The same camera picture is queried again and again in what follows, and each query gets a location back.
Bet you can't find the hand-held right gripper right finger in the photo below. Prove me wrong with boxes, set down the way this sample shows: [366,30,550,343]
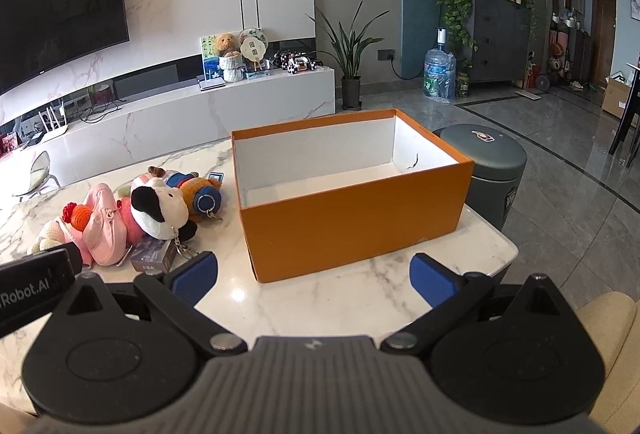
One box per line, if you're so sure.
[380,252,576,357]

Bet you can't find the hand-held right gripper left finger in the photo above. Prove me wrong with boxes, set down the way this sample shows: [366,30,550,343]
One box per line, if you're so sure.
[52,251,248,357]

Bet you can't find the small pink backpack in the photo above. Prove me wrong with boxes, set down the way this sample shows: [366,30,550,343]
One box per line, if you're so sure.
[80,183,143,267]

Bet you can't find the orange cardboard box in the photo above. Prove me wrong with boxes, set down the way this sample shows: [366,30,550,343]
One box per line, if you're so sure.
[230,108,475,285]

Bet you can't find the small dark packet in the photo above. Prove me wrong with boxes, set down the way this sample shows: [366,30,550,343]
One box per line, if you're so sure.
[130,234,178,274]

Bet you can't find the cream pink knitted toy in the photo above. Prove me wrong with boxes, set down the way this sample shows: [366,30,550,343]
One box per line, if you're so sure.
[31,220,76,255]

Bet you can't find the orange blue plush doll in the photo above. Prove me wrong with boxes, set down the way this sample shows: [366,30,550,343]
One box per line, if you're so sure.
[165,170,225,222]

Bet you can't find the red orange knitted toy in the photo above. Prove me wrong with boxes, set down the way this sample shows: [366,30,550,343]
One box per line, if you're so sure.
[62,201,96,231]

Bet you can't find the grey round trash can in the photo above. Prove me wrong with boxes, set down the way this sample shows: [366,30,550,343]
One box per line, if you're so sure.
[431,123,528,231]

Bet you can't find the white shell chair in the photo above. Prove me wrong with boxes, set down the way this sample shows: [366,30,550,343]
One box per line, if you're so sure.
[12,150,62,202]

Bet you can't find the red gift box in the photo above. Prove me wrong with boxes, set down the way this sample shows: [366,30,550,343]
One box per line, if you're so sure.
[0,131,22,158]

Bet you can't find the white marble tv cabinet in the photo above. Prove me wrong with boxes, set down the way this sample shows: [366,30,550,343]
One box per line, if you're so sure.
[0,65,337,195]

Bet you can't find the white wifi router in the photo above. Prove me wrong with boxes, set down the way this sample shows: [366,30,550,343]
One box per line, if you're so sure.
[39,100,70,144]

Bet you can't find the beige chair cushion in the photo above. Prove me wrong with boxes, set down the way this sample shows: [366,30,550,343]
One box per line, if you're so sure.
[575,291,640,434]

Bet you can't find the blue water jug with pump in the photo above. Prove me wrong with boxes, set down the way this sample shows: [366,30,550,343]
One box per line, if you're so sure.
[422,26,457,104]

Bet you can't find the flower painting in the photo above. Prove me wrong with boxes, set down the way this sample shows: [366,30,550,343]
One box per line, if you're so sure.
[200,34,226,82]

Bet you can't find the teddy bear in white pot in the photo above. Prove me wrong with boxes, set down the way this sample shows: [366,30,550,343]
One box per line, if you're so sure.
[214,32,246,83]

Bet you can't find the potted long-leaf plant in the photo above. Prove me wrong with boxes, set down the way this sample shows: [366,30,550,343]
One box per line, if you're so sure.
[306,1,391,111]

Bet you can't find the black white toy cars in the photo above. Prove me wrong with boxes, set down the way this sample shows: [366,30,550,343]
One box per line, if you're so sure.
[270,50,326,74]

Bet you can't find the round paper fan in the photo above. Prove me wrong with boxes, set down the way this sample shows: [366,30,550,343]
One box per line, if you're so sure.
[238,28,269,65]

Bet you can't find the dark drawer cabinet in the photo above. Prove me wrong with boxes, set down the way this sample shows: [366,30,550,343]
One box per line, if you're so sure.
[470,0,532,84]

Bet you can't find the brown cardboard carton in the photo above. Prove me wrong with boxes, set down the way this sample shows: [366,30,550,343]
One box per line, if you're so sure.
[601,71,640,120]

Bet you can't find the cluttered dark shelf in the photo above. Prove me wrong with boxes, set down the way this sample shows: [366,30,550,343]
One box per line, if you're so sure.
[547,11,593,87]

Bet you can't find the black curved television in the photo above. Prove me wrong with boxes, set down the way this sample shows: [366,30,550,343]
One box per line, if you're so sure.
[0,0,132,96]

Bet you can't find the brown wooden door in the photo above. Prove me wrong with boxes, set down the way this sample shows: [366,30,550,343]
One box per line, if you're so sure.
[592,0,617,90]

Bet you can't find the white black plush cow keychain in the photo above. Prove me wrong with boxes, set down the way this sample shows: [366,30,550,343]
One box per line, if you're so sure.
[130,178,200,260]

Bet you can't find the black cables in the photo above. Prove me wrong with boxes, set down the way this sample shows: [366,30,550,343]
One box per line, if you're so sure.
[80,100,126,123]

